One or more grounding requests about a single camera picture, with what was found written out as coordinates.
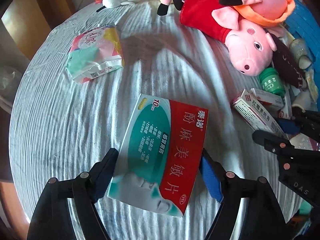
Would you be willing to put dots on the pig plush red dress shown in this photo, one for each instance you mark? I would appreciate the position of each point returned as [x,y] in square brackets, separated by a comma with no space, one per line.
[250,47]

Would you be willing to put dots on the dark maroon cloth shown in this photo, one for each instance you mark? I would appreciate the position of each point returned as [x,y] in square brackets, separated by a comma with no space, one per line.
[286,65]

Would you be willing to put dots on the wooden chair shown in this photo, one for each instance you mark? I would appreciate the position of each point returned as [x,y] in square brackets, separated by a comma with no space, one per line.
[29,22]

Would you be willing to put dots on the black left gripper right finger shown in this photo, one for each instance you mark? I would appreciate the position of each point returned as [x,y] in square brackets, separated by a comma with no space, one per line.
[263,218]

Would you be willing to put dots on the white ointment box barcode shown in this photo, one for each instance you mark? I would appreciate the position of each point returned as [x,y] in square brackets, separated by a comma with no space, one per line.
[255,114]

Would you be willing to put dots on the red green medicine box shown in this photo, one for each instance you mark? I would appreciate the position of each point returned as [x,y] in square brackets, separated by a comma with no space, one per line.
[160,155]

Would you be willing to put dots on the pastel tissue pack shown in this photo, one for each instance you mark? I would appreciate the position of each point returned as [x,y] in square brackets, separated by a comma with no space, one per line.
[95,53]

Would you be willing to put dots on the green medicine bottle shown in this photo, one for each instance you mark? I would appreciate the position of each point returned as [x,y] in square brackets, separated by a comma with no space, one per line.
[271,82]

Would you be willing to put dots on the pig plush orange dress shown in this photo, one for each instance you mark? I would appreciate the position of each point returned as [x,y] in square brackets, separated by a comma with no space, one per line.
[266,13]

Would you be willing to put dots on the white red small medicine box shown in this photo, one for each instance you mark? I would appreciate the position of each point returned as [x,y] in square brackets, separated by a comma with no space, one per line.
[267,98]

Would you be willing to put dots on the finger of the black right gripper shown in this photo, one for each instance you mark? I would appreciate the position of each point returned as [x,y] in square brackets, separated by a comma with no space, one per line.
[305,122]
[279,146]

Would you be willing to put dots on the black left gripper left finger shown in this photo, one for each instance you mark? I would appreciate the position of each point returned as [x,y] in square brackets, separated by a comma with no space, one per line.
[51,218]

